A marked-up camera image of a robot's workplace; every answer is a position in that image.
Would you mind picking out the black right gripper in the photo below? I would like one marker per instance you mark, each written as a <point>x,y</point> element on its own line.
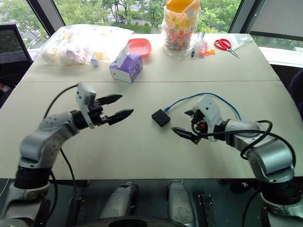
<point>200,123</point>

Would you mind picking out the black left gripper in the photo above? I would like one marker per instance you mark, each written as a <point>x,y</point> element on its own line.
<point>97,113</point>

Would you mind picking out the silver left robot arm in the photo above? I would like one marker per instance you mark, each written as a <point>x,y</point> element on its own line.
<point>42,139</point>

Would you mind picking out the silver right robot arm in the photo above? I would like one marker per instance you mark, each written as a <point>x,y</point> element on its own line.
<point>270,158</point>

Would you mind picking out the small black plastic box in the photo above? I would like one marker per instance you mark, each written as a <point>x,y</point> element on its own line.
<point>161,117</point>

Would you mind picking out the purple tissue box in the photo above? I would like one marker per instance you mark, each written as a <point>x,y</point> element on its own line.
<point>132,66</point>

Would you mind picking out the small blue capped bottle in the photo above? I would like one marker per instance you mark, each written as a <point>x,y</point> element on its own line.
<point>95,61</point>

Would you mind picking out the red plastic bowl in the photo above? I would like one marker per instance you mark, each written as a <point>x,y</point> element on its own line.
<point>142,47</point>

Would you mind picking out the blue pen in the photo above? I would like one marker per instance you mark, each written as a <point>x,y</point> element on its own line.
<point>193,50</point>

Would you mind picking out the orange plastic rings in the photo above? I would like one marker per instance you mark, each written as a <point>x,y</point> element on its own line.
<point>210,52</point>

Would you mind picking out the clear bag of pale items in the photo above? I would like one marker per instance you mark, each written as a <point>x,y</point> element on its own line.
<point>71,47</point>

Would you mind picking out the pink marker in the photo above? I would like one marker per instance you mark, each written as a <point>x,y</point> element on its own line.
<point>203,49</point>

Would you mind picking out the silver rounded robot leg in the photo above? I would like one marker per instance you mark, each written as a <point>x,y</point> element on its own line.
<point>120,201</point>
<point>180,201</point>

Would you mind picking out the clear bag of colourful snacks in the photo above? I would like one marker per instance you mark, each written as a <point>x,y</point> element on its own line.
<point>180,28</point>

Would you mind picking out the clear plastic sleeve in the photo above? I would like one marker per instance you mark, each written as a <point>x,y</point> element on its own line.
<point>240,40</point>

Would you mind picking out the person in dark clothing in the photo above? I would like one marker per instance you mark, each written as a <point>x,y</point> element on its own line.
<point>297,92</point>

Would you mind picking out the black mesh office chair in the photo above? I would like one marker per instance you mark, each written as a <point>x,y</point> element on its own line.
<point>14,52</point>

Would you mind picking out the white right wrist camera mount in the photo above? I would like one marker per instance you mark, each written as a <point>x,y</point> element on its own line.
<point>210,108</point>

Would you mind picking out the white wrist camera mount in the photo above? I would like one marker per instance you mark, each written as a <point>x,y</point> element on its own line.
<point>85,97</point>
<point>210,108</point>

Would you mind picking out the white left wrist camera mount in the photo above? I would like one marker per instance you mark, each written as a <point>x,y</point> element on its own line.
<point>85,97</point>

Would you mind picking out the dark window frame pillar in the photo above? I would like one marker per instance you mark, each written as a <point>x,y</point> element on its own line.
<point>241,14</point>
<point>49,16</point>

